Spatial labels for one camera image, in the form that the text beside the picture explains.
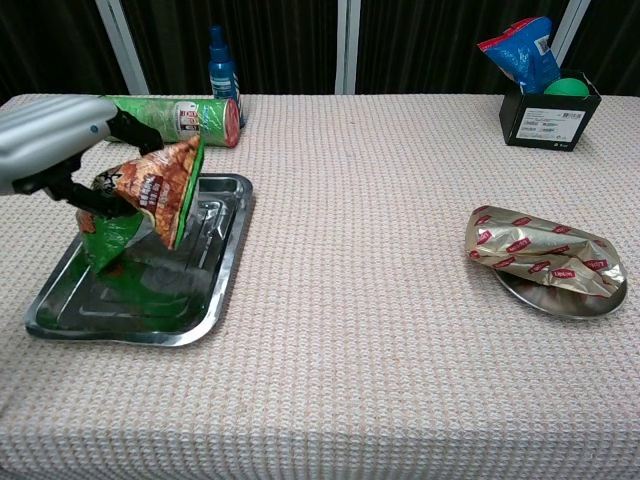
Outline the shiny gold snack wrapper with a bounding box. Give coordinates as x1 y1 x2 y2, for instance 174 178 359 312
464 204 628 300

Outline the blue red-topped snack bag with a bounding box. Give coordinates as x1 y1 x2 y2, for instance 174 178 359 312
477 16 562 95

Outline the green ball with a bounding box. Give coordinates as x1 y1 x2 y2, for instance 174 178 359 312
543 77 591 98

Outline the green chips can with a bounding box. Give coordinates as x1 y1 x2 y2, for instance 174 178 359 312
102 94 242 148

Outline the dark pleated curtain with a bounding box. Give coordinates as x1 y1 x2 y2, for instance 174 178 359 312
355 0 571 95
121 0 342 96
0 0 126 104
562 0 640 97

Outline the green orange snack bag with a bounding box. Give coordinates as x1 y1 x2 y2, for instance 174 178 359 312
74 133 207 275

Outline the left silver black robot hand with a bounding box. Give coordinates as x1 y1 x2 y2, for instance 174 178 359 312
0 95 165 217

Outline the white divider post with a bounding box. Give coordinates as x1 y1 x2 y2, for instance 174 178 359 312
94 0 151 96
549 0 594 66
334 0 362 95

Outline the rectangular steel tray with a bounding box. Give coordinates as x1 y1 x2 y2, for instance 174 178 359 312
24 172 255 348

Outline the blue plastic bottle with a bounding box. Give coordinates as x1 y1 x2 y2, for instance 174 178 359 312
208 24 247 129

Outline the pink woven tablecloth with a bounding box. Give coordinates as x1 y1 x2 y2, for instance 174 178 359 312
0 93 640 480

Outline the round steel plate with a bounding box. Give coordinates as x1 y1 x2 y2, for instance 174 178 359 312
492 268 629 319

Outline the black cardboard box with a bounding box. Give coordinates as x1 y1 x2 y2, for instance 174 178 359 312
498 69 603 151

